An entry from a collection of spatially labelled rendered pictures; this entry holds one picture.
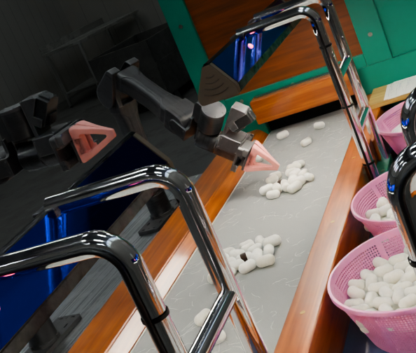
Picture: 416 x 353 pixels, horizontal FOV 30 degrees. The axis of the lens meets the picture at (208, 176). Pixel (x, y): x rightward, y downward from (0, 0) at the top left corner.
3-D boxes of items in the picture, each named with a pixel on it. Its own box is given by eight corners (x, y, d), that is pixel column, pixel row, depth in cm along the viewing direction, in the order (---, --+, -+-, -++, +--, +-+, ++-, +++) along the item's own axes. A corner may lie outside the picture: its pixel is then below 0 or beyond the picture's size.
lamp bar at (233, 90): (200, 107, 140) (185, 71, 138) (273, 29, 195) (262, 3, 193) (239, 94, 137) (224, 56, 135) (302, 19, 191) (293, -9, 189)
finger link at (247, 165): (288, 147, 182) (251, 132, 184) (281, 159, 176) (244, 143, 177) (278, 171, 186) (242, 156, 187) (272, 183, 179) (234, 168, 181)
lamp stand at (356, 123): (304, 227, 167) (226, 34, 155) (319, 189, 185) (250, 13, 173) (389, 205, 159) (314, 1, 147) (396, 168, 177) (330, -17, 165)
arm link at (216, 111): (237, 107, 176) (200, 78, 181) (210, 123, 172) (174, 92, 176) (227, 141, 185) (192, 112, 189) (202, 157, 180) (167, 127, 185)
